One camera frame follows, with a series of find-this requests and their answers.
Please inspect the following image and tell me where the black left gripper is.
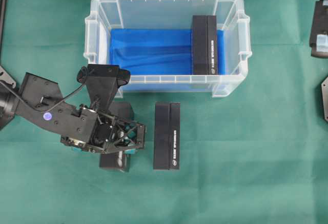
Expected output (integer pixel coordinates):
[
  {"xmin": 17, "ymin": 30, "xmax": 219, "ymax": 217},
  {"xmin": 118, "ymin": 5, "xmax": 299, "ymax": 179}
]
[{"xmin": 60, "ymin": 103, "xmax": 146, "ymax": 154}]

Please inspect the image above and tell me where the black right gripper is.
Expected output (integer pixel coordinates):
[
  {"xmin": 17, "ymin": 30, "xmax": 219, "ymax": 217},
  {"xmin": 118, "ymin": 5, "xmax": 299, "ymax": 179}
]
[{"xmin": 309, "ymin": 0, "xmax": 327, "ymax": 58}]

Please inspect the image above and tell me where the black camera box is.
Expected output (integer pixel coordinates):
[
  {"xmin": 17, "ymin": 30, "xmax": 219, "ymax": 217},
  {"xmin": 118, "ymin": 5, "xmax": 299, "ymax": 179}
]
[
  {"xmin": 99, "ymin": 101, "xmax": 135, "ymax": 172},
  {"xmin": 192, "ymin": 15, "xmax": 218, "ymax": 75},
  {"xmin": 153, "ymin": 102, "xmax": 180, "ymax": 170}
]

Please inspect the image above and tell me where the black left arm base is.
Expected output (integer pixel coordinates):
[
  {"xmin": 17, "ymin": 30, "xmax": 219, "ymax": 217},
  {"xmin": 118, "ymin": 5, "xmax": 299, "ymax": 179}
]
[{"xmin": 1, "ymin": 67, "xmax": 17, "ymax": 130}]

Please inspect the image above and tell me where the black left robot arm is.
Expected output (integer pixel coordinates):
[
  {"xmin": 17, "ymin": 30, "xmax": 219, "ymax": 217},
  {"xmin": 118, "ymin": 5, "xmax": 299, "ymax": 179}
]
[{"xmin": 1, "ymin": 66, "xmax": 146, "ymax": 154}]

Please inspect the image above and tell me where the blue cloth in case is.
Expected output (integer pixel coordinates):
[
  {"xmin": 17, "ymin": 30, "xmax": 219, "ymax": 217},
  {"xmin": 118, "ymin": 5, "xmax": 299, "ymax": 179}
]
[{"xmin": 109, "ymin": 29, "xmax": 226, "ymax": 75}]

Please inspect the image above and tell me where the clear plastic storage case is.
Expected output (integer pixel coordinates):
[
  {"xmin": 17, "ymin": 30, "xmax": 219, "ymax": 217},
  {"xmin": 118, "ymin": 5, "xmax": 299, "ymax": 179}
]
[{"xmin": 84, "ymin": 0, "xmax": 252, "ymax": 98}]

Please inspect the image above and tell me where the green table cloth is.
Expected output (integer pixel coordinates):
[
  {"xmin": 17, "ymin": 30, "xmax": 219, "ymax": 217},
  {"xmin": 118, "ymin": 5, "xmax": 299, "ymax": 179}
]
[{"xmin": 1, "ymin": 0, "xmax": 327, "ymax": 223}]

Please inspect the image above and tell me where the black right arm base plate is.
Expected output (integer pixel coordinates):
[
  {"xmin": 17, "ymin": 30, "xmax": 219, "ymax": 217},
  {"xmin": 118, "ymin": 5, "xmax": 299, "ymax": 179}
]
[{"xmin": 320, "ymin": 77, "xmax": 328, "ymax": 122}]

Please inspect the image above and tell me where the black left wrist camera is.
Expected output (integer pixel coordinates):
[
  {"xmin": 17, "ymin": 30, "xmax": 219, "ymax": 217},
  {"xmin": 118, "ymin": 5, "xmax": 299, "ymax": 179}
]
[{"xmin": 76, "ymin": 64, "xmax": 131, "ymax": 111}]

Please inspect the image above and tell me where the black aluminium frame rail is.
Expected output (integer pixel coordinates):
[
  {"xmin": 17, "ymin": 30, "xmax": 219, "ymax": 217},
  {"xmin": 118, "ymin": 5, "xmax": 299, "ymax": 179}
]
[{"xmin": 0, "ymin": 0, "xmax": 7, "ymax": 49}]

